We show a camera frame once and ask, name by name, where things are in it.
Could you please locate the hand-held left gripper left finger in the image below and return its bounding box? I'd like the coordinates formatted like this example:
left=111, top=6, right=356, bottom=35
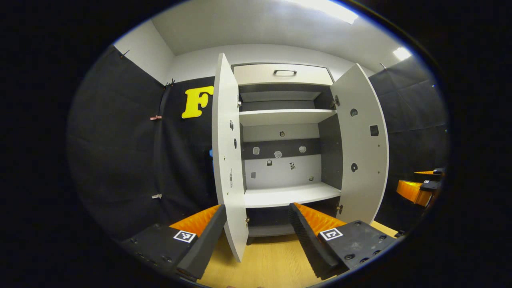
left=120, top=204, right=228, bottom=280

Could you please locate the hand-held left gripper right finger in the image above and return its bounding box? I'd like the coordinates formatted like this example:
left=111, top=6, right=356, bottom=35
left=288, top=202, right=398, bottom=280

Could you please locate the beige double-door shoe cabinet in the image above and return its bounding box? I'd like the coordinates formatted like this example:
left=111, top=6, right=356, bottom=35
left=231, top=62, right=344, bottom=245

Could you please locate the beige cabinet door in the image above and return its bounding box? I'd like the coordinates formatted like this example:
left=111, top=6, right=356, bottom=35
left=330, top=63, right=390, bottom=224
left=211, top=53, right=249, bottom=263

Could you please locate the white cabinet shelf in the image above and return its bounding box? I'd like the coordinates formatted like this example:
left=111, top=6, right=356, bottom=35
left=239, top=109, right=338, bottom=127
left=243, top=182, right=342, bottom=208

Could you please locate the beige cabinet drawer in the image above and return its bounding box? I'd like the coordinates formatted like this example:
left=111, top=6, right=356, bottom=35
left=233, top=63, right=334, bottom=86

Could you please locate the black backdrop cloth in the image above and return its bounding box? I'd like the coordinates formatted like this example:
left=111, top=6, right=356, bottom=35
left=67, top=45, right=448, bottom=240

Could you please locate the long ceiling light strip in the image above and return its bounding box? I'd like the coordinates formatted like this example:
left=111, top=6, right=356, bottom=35
left=286, top=0, right=359, bottom=24

